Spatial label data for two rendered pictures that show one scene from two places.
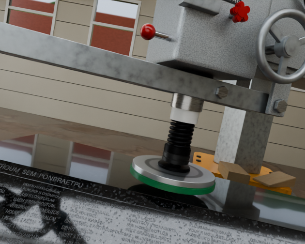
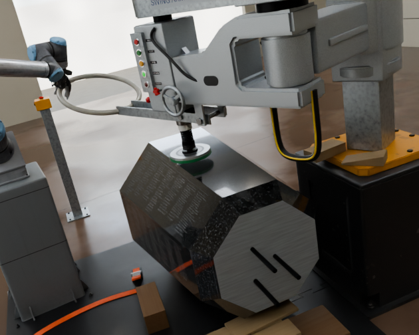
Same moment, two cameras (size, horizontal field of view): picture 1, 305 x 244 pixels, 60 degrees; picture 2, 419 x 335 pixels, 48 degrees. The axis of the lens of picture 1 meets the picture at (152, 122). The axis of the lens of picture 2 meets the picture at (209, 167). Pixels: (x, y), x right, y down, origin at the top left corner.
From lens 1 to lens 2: 231 cm
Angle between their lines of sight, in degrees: 63
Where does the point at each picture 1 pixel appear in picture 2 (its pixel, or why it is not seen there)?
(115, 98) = not seen: outside the picture
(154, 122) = not seen: outside the picture
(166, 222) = (174, 174)
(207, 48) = (159, 104)
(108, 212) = (165, 169)
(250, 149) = (360, 125)
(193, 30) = (152, 99)
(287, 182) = (368, 161)
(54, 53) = (132, 113)
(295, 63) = (194, 100)
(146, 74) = (155, 114)
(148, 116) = not seen: outside the picture
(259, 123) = (362, 98)
